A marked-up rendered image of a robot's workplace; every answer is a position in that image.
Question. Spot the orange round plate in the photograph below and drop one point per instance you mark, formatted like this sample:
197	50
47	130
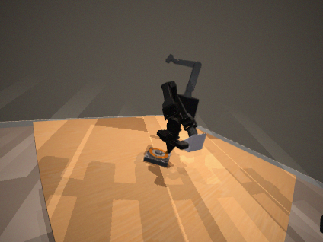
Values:
163	156

